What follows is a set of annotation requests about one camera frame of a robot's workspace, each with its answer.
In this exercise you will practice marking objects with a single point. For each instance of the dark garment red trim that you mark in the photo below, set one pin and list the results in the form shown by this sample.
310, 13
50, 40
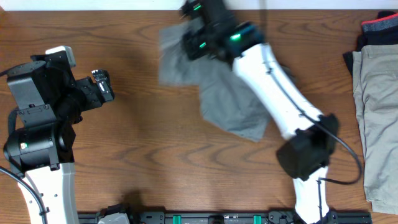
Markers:
380, 32

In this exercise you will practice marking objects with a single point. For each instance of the grey shorts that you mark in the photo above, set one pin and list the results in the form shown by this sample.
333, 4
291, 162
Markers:
225, 100

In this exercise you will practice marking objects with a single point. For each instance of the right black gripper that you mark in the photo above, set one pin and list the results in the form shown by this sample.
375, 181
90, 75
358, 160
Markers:
188, 43

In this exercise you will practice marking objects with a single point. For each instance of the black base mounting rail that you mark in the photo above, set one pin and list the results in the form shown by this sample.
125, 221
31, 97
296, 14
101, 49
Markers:
124, 214

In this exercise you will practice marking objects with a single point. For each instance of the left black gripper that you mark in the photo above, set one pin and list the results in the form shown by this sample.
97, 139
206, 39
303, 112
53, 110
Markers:
91, 99

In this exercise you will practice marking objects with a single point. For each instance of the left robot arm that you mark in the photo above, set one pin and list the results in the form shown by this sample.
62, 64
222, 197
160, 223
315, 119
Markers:
41, 136

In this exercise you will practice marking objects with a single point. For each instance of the beige folded shorts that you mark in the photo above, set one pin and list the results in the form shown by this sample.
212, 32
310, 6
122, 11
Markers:
375, 98

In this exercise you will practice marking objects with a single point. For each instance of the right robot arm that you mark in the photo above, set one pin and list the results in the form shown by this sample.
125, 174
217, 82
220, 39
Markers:
308, 133

